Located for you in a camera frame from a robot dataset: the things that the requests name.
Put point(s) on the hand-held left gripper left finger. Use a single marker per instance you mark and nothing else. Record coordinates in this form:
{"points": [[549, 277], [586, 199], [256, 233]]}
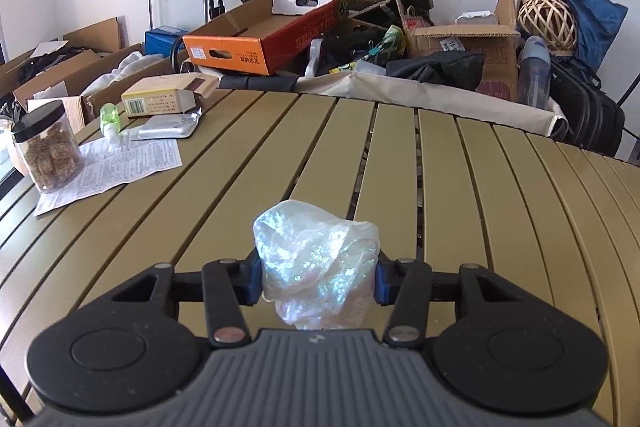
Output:
{"points": [[252, 282]]}

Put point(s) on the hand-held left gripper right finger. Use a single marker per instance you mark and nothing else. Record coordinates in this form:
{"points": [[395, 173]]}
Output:
{"points": [[382, 282]]}

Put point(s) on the iridescent plastic film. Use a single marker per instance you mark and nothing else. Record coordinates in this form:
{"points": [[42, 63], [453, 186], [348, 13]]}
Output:
{"points": [[310, 257]]}

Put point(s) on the olive folding slat table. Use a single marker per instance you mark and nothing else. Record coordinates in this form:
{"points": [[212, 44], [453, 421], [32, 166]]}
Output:
{"points": [[450, 207]]}

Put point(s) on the printed paper sheet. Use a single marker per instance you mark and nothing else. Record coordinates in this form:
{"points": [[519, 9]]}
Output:
{"points": [[130, 162]]}

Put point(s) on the silver foil pouch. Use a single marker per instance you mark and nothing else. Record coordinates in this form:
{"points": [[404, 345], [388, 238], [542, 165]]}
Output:
{"points": [[167, 127]]}

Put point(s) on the small tan carton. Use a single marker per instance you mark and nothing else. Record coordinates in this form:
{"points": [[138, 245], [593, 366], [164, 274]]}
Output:
{"points": [[155, 102]]}

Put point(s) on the small green bottle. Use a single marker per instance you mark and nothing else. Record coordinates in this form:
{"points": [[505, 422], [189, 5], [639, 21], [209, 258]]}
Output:
{"points": [[110, 119]]}

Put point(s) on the black folded cloth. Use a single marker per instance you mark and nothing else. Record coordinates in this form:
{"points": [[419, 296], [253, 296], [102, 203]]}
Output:
{"points": [[440, 69]]}

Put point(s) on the orange cardboard tray box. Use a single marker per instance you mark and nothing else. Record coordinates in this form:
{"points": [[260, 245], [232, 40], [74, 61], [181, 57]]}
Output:
{"points": [[280, 52]]}

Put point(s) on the green patterned packet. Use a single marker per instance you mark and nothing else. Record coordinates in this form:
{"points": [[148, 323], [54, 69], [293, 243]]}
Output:
{"points": [[387, 44]]}

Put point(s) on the clear jar of snacks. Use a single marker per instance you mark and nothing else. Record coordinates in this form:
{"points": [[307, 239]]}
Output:
{"points": [[47, 152]]}

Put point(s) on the white cloth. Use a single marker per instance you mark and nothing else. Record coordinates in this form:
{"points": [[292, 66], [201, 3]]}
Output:
{"points": [[125, 69]]}

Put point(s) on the open brown cardboard box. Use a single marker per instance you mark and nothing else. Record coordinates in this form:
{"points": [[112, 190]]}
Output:
{"points": [[495, 57]]}

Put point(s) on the blue box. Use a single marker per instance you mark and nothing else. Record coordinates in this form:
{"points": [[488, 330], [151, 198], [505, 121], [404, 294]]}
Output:
{"points": [[165, 39]]}

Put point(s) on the grey blue bottle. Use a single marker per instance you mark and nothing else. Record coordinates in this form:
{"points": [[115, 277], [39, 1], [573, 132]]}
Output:
{"points": [[534, 72]]}

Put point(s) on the wicker ball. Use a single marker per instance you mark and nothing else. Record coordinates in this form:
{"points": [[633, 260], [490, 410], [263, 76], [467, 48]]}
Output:
{"points": [[547, 22]]}

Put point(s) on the dark blue cloth bag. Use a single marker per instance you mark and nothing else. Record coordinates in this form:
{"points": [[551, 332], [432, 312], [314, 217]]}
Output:
{"points": [[600, 17]]}

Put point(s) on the white metal tube frame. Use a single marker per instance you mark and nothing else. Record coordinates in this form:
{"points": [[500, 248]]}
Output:
{"points": [[150, 2]]}

